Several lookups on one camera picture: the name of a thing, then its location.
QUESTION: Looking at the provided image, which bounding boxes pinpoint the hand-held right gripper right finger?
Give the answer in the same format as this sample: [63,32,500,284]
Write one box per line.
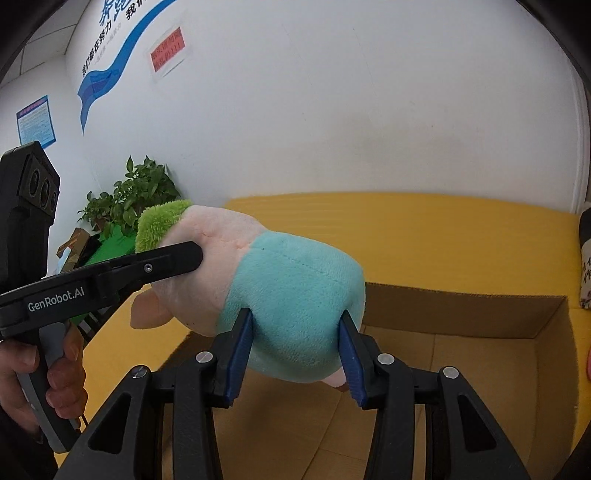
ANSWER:
[338,310,532,480]

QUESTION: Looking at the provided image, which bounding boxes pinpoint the brown cardboard box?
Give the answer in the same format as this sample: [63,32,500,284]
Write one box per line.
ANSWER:
[152,281,580,480]

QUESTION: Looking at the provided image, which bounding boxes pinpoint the yellow wooden desktop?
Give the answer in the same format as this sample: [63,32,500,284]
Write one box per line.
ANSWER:
[54,191,591,480]

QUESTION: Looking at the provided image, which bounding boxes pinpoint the pink pig plush toy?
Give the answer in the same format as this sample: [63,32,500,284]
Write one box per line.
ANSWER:
[129,199,368,393]

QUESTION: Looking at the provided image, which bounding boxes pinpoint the blue framed wall notice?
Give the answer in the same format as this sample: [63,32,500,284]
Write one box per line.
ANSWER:
[16,95,57,149]

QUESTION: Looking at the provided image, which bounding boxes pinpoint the person's left hand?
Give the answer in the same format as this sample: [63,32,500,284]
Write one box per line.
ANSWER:
[0,328,87,431]

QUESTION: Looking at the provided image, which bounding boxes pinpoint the beige printed cloth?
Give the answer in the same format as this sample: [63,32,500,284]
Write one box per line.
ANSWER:
[577,217,591,311]

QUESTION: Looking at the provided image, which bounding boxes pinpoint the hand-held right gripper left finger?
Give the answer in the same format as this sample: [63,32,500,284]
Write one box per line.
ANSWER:
[54,308,254,480]

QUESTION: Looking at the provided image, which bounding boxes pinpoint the green potted plant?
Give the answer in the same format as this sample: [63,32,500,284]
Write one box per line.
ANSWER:
[85,155,182,232]

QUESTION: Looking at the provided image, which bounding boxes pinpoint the blue wave wall decal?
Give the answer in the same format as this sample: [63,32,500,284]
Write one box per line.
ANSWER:
[76,0,185,136]

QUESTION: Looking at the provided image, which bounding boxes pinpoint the green cloth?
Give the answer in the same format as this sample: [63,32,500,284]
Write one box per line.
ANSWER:
[83,225,139,267]

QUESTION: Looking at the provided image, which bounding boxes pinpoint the brown paper bag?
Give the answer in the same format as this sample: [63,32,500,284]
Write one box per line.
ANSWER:
[57,227,92,269]

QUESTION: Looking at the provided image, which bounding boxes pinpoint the red and white notice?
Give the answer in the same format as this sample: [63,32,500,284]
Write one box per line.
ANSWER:
[147,27,193,85]

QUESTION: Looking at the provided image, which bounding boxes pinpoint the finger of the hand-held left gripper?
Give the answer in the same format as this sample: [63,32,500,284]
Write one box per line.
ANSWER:
[99,241,204,301]

